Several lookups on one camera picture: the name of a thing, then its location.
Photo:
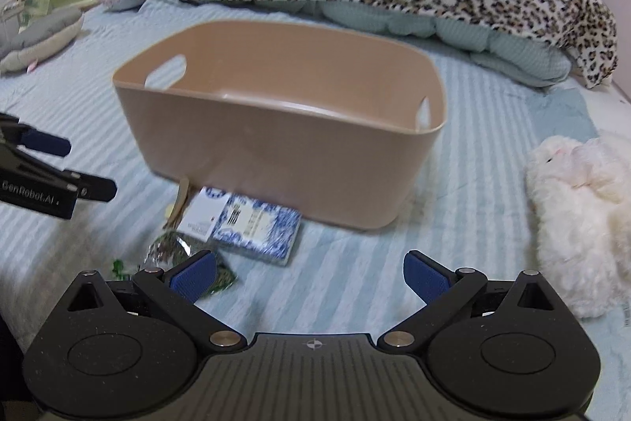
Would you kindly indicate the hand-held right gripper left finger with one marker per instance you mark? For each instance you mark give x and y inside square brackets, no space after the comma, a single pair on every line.
[194,275]

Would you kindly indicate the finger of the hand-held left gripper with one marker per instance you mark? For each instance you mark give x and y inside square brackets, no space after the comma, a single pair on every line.
[47,144]
[93,189]

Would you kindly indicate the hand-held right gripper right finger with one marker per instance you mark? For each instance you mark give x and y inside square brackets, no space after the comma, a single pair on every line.
[424,275]

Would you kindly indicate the green clear snack packet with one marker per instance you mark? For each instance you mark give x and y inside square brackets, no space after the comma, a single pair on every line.
[165,249]

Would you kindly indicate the blue white patterned tissue pack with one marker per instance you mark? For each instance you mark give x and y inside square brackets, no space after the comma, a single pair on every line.
[256,228]

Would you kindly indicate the beige plastic basket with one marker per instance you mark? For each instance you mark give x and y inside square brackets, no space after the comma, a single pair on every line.
[276,154]

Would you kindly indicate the small wooden scoop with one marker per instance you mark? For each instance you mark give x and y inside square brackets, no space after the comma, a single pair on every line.
[181,201]

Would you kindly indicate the light blue striped bed sheet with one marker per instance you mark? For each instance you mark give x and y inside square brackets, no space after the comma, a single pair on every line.
[345,273]

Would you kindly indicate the grey plush cushion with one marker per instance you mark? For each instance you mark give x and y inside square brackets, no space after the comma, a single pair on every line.
[34,36]

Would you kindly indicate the green white packet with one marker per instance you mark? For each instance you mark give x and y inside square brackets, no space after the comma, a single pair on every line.
[34,2]

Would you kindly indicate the white plush toy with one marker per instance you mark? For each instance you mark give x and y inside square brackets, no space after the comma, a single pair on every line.
[577,223]

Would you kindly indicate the teal cloth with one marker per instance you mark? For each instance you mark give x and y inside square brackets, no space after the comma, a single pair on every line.
[567,115]

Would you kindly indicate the light blue folded quilt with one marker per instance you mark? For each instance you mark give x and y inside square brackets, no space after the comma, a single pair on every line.
[493,41]

